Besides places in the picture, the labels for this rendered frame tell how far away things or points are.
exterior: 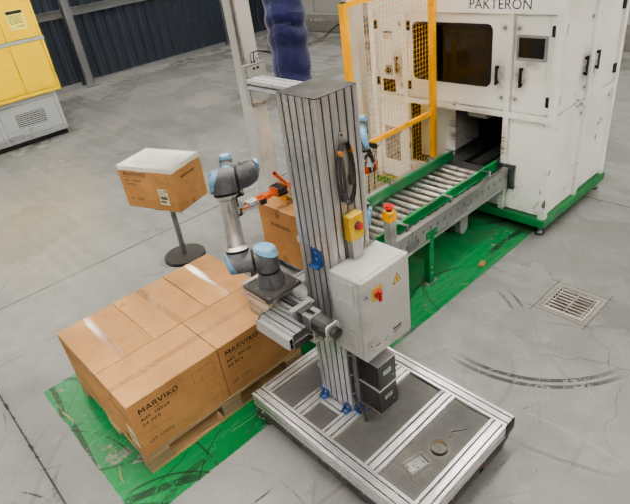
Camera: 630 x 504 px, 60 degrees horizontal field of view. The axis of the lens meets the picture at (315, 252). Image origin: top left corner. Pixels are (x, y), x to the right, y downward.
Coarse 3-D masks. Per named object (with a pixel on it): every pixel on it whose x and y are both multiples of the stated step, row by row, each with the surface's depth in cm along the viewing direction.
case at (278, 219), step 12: (264, 204) 359; (276, 204) 357; (288, 204) 355; (264, 216) 364; (276, 216) 354; (288, 216) 344; (264, 228) 371; (276, 228) 360; (288, 228) 350; (276, 240) 367; (288, 240) 356; (288, 252) 363; (300, 252) 352; (300, 264) 359
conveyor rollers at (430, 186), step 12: (444, 168) 499; (456, 168) 498; (420, 180) 487; (432, 180) 488; (444, 180) 479; (456, 180) 480; (480, 180) 473; (396, 192) 476; (408, 192) 468; (420, 192) 468; (432, 192) 461; (384, 204) 455; (396, 204) 457; (408, 204) 449; (420, 204) 449; (444, 204) 443; (372, 216) 444; (372, 228) 424; (288, 264) 396
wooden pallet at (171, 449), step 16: (272, 368) 364; (256, 384) 369; (96, 400) 358; (240, 400) 352; (208, 416) 350; (224, 416) 347; (192, 432) 340; (208, 432) 341; (160, 448) 318; (176, 448) 331; (160, 464) 322
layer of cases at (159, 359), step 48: (144, 288) 390; (192, 288) 383; (240, 288) 376; (96, 336) 349; (144, 336) 343; (192, 336) 337; (240, 336) 334; (96, 384) 328; (144, 384) 306; (192, 384) 320; (240, 384) 348; (144, 432) 306
